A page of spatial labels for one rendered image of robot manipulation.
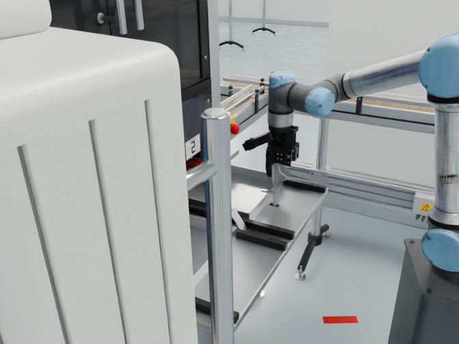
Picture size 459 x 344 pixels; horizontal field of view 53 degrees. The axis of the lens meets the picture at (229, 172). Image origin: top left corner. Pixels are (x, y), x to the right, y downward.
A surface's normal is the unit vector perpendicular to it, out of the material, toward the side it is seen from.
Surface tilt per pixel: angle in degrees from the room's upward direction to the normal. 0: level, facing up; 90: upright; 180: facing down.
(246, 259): 0
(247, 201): 0
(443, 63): 82
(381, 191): 90
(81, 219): 90
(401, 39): 90
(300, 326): 0
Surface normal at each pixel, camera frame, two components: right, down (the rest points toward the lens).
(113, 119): 0.80, 0.25
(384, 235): -0.02, -0.89
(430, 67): -0.69, 0.22
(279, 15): -0.46, 0.41
